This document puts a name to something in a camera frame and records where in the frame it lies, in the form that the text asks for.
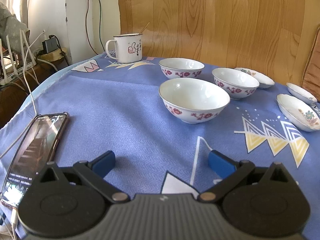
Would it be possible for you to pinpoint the floral saucer plate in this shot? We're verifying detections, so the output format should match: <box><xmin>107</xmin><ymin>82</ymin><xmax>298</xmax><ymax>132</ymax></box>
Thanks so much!
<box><xmin>277</xmin><ymin>94</ymin><xmax>319</xmax><ymax>132</ymax></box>
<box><xmin>235</xmin><ymin>67</ymin><xmax>275</xmax><ymax>89</ymax></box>

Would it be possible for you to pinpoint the small white saucer plate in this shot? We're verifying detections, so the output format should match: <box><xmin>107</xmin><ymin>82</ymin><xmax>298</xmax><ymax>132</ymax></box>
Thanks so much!
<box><xmin>286</xmin><ymin>82</ymin><xmax>317</xmax><ymax>105</ymax></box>

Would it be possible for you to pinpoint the large floral bowl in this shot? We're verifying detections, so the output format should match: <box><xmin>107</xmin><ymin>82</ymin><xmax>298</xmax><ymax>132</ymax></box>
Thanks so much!
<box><xmin>158</xmin><ymin>78</ymin><xmax>231</xmax><ymax>124</ymax></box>

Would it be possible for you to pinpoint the black smartphone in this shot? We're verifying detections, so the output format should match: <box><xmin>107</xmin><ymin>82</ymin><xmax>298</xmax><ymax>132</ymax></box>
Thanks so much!
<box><xmin>1</xmin><ymin>112</ymin><xmax>69</xmax><ymax>208</ymax></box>

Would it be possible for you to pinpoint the blue patterned tablecloth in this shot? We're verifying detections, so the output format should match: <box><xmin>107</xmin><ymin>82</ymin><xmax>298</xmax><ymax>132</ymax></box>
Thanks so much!
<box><xmin>1</xmin><ymin>54</ymin><xmax>319</xmax><ymax>239</ymax></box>

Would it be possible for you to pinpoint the brown cushion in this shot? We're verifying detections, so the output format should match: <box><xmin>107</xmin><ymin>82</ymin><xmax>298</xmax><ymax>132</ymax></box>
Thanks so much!
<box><xmin>302</xmin><ymin>27</ymin><xmax>320</xmax><ymax>101</ymax></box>

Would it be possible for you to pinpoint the white wifi router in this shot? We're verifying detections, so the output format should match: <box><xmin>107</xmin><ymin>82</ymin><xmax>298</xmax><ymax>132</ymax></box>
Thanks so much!
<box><xmin>1</xmin><ymin>29</ymin><xmax>39</xmax><ymax>85</ymax></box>

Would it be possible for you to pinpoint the black power adapter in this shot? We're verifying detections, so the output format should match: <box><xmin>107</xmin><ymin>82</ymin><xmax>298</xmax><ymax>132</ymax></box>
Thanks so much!
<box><xmin>42</xmin><ymin>35</ymin><xmax>58</xmax><ymax>54</ymax></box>

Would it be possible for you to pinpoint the white enamel mug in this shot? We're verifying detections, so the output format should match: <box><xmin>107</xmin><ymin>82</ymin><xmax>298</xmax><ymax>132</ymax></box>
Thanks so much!
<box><xmin>105</xmin><ymin>33</ymin><xmax>143</xmax><ymax>63</ymax></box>

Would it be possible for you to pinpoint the wooden headboard panel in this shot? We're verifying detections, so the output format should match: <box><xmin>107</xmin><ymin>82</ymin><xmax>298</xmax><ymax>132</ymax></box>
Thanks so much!
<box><xmin>119</xmin><ymin>0</ymin><xmax>319</xmax><ymax>84</ymax></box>

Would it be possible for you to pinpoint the spoon in mug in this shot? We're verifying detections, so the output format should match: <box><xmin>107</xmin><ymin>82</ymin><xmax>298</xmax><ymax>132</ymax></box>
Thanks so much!
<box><xmin>139</xmin><ymin>22</ymin><xmax>150</xmax><ymax>35</ymax></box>

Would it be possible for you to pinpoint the white charging cable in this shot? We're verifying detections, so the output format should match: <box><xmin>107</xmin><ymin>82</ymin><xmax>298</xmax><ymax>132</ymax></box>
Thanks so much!
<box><xmin>0</xmin><ymin>29</ymin><xmax>47</xmax><ymax>160</ymax></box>

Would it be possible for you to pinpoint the dark hanging wall cable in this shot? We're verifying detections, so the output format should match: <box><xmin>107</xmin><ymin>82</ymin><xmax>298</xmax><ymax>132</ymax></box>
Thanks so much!
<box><xmin>85</xmin><ymin>0</ymin><xmax>106</xmax><ymax>55</ymax></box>

